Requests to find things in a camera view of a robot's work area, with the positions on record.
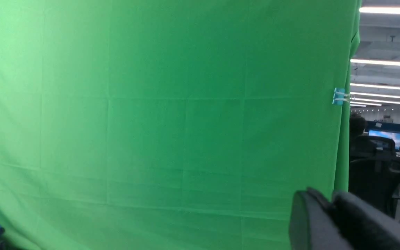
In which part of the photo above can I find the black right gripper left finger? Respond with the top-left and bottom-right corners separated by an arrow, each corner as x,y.
289,190 -> 353,250

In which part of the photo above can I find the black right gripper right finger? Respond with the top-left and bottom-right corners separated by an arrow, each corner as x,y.
306,187 -> 400,250

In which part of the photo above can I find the black office chair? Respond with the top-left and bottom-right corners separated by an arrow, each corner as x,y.
349,135 -> 400,218

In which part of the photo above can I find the computer monitor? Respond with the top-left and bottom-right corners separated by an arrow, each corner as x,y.
368,130 -> 400,152

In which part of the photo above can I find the seated person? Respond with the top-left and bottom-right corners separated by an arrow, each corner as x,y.
349,113 -> 367,141

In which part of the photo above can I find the blue binder clip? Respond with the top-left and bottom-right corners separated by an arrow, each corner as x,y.
332,87 -> 354,106

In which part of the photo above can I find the green backdrop cloth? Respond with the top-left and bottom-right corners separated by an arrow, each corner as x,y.
0,0 -> 361,250

